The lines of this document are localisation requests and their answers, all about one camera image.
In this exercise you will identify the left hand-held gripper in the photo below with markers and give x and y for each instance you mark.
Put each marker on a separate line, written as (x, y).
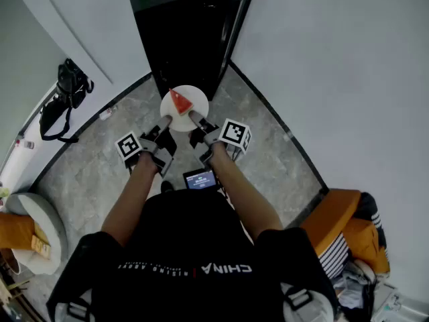
(157, 159)

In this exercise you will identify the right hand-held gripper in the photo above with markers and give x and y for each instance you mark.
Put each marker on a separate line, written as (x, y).
(234, 134)

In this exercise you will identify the white round plate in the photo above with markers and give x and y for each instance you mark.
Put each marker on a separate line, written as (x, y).
(197, 101)

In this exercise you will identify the red watermelon slice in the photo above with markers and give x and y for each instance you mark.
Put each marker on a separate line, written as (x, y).
(181, 104)

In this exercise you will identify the black mini fridge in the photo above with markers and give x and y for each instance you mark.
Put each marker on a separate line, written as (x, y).
(181, 39)

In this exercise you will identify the person's left forearm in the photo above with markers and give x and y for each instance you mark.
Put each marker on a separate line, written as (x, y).
(134, 196)

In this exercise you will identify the black shoulder bag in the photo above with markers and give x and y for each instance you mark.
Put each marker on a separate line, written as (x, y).
(68, 86)

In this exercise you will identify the person's right forearm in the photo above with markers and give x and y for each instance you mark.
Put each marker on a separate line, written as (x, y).
(241, 193)

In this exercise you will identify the small black monitor screen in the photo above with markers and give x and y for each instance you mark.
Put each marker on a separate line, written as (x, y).
(201, 179)

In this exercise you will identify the person's left shoe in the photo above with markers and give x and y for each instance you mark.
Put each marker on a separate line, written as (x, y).
(167, 186)

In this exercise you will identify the small white bottle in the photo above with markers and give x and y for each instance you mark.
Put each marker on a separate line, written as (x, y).
(106, 113)

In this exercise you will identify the person's black t-shirt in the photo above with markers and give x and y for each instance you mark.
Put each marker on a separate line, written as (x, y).
(187, 240)

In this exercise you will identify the small clear plastic bottle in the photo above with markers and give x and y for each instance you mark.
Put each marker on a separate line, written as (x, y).
(26, 144)

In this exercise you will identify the round grey white pouffe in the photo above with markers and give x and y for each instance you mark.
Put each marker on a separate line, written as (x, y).
(50, 220)

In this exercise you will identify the orange chair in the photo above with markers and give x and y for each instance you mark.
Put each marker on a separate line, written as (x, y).
(328, 213)

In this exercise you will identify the yellow cardboard box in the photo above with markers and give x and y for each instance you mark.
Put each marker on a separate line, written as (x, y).
(41, 243)

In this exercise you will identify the orange cushion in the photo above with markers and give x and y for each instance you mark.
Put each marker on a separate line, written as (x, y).
(15, 231)

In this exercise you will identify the black white striped fabric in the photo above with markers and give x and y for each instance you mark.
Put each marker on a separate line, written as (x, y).
(333, 257)

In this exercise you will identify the black jacket with white stripes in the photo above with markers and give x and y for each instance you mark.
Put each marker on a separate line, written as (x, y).
(372, 210)

